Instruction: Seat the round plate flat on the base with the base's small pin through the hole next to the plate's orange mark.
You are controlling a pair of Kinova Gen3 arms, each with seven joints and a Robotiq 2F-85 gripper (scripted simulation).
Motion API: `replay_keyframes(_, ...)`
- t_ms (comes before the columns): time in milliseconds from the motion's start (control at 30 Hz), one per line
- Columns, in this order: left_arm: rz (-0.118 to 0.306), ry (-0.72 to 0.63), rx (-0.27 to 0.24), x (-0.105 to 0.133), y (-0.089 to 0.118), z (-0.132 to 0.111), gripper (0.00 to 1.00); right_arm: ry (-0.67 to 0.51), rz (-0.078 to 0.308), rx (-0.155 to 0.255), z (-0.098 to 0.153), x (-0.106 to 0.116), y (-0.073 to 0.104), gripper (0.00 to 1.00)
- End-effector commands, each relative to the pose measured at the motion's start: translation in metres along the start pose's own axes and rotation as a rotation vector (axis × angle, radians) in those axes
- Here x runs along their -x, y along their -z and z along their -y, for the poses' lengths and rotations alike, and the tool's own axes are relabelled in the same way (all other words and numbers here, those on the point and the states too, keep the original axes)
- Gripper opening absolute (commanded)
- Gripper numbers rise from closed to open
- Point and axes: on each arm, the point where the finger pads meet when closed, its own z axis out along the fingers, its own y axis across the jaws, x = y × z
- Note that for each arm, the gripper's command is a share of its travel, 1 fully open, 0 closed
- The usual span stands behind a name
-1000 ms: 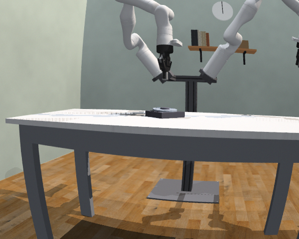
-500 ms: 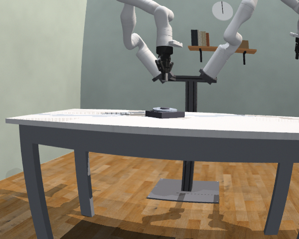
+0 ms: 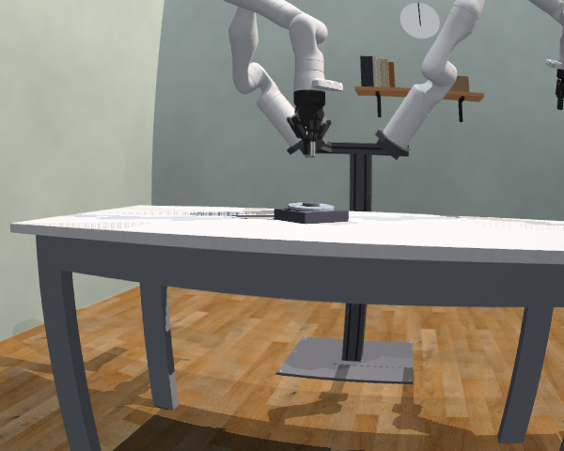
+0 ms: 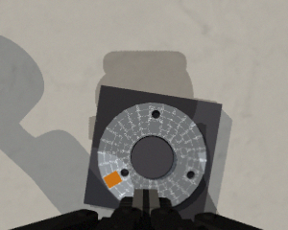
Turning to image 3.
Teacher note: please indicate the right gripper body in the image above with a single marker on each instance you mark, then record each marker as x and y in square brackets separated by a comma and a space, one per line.
[309, 101]

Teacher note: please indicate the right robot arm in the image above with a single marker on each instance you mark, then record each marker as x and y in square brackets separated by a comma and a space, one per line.
[243, 37]

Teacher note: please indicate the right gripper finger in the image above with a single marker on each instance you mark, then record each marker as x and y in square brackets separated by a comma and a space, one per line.
[300, 131]
[324, 125]

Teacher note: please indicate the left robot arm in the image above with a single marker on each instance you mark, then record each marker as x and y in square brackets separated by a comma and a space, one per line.
[442, 75]

